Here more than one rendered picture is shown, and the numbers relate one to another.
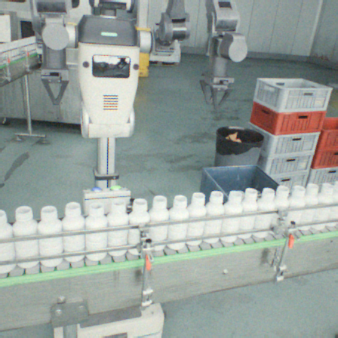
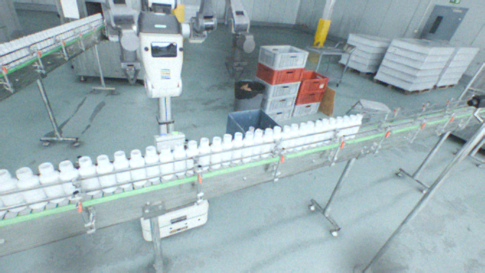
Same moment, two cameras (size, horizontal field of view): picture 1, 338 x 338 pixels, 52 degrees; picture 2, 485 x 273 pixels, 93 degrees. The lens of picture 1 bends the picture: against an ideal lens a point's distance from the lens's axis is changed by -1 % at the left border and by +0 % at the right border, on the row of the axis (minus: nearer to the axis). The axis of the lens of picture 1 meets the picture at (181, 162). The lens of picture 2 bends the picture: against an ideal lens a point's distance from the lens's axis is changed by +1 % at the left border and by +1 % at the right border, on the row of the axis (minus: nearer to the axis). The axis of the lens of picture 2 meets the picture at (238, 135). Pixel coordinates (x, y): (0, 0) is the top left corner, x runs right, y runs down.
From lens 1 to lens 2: 12 cm
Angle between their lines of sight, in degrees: 11
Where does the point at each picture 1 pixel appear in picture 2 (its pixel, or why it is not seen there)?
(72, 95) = not seen: hidden behind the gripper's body
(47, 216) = (135, 157)
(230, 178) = (245, 118)
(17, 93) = (89, 58)
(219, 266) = (241, 175)
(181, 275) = (219, 183)
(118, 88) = (170, 64)
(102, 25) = (155, 19)
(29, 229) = (124, 165)
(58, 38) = (132, 42)
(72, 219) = (151, 157)
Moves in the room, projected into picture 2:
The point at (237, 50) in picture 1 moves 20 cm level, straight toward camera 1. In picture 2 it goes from (248, 45) to (248, 58)
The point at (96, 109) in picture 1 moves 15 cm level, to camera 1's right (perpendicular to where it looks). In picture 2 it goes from (156, 79) to (181, 81)
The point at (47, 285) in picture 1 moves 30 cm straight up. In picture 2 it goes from (138, 196) to (129, 139)
